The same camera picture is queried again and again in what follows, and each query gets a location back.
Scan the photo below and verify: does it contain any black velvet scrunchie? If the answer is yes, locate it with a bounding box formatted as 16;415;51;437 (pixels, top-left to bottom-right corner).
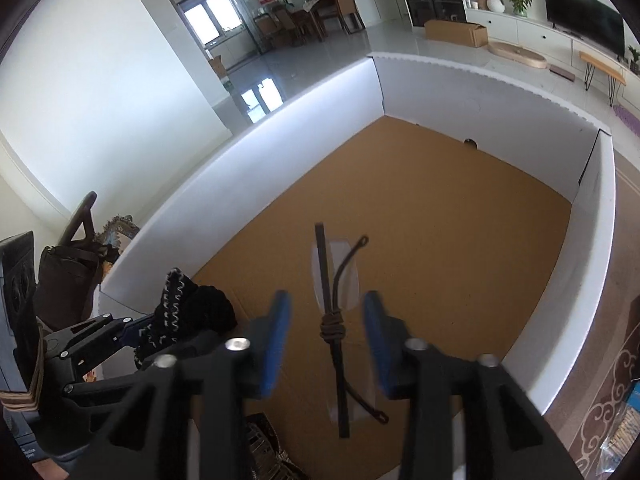
134;268;238;370

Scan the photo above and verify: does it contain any white cardboard storage box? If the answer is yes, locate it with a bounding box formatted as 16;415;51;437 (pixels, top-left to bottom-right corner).
100;53;616;479

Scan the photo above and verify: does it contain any small wooden bench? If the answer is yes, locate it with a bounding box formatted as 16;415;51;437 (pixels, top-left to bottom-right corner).
578;51;626;107

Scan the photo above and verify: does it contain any white tv cabinet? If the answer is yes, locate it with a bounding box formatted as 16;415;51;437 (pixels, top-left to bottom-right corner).
465;9;632;78

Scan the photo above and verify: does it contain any brown cardboard box on floor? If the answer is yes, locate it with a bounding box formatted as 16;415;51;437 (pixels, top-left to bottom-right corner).
424;20;489;48

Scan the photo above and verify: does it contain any black flat television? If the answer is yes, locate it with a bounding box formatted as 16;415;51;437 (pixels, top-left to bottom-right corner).
544;0;626;56

